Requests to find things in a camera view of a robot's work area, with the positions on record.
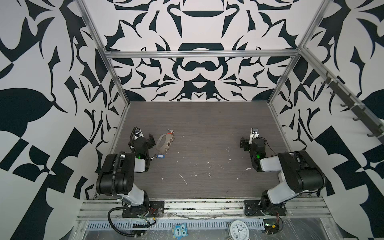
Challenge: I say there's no silver metal plate key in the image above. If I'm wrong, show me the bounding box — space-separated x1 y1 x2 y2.
156 134 172 152

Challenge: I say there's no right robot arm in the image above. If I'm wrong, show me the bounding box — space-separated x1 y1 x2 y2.
240 136 327 217

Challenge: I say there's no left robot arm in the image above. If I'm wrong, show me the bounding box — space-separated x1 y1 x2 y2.
96 134 156 209

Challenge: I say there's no green circuit board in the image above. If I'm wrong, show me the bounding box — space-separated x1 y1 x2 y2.
264 218 284 235

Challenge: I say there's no white analog clock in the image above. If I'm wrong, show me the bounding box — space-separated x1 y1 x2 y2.
229 220 250 240

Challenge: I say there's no blue owl toy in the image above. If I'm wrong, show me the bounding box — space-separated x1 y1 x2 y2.
172 223 188 240

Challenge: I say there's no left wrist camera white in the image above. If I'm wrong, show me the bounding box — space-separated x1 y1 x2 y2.
133 127 144 140

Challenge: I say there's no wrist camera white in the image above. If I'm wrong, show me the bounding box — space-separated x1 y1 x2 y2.
250 128 260 140
133 127 144 140

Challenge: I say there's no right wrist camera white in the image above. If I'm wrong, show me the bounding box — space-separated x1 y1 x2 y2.
250 128 260 140

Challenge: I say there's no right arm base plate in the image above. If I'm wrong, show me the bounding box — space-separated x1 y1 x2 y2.
244 200 286 217

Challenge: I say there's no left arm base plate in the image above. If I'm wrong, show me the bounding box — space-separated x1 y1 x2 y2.
122 201 165 218

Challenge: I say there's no black corrugated cable hose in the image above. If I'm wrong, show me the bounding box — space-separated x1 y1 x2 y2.
107 206 157 238

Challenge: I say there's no white slotted cable duct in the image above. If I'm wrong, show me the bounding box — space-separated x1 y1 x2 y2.
87 219 265 231

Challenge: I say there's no black coat hook rail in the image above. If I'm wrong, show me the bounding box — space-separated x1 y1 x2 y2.
322 71 384 145

